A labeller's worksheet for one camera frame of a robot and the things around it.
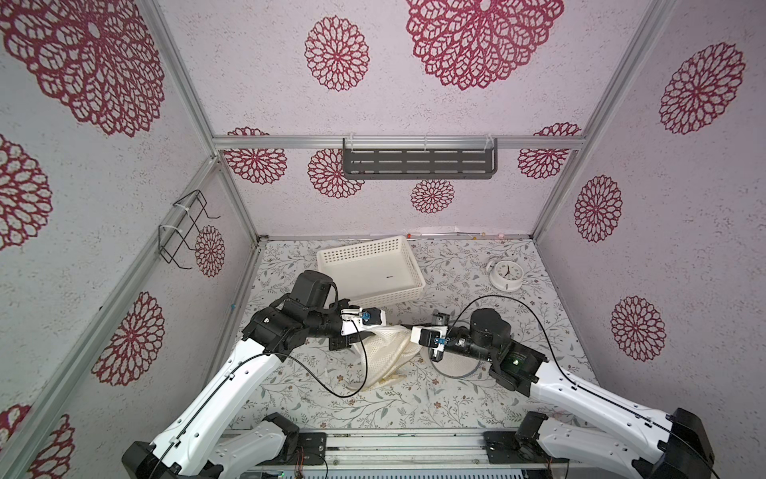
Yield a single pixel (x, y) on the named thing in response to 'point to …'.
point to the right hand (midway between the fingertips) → (408, 319)
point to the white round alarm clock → (506, 275)
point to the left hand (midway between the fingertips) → (366, 324)
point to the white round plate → (382, 360)
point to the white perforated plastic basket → (373, 271)
